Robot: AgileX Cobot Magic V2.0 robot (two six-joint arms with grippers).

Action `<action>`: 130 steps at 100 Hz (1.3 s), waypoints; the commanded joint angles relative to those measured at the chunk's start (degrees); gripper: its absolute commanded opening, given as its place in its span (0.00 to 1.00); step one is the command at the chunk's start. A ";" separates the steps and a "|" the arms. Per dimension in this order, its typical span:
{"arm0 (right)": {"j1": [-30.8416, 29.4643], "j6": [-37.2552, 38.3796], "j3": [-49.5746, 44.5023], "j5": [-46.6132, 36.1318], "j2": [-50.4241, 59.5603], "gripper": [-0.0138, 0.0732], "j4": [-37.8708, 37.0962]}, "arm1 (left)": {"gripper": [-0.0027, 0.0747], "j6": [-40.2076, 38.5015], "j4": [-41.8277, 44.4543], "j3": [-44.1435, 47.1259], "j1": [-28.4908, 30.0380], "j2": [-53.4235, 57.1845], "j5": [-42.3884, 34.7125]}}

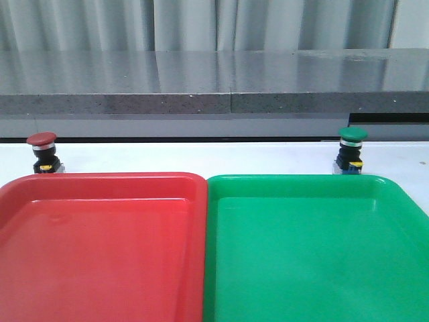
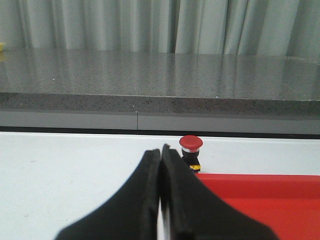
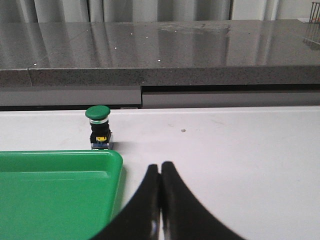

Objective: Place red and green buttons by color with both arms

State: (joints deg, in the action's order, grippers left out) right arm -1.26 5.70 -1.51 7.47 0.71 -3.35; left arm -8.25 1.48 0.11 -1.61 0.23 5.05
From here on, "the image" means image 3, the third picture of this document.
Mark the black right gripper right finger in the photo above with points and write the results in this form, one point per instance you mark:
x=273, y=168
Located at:
x=183, y=216

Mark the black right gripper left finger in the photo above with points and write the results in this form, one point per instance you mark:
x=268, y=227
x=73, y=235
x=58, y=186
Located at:
x=140, y=218

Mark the green mushroom push button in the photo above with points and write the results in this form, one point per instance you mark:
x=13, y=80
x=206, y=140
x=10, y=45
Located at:
x=101, y=137

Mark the green plastic tray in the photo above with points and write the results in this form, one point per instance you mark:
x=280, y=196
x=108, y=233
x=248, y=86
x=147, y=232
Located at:
x=57, y=195

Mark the grey granite counter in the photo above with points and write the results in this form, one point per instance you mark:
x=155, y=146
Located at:
x=229, y=63

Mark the white curtain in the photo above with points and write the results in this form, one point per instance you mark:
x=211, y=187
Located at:
x=73, y=11

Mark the metal wire rack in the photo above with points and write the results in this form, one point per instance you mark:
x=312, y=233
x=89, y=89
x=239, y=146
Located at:
x=313, y=15

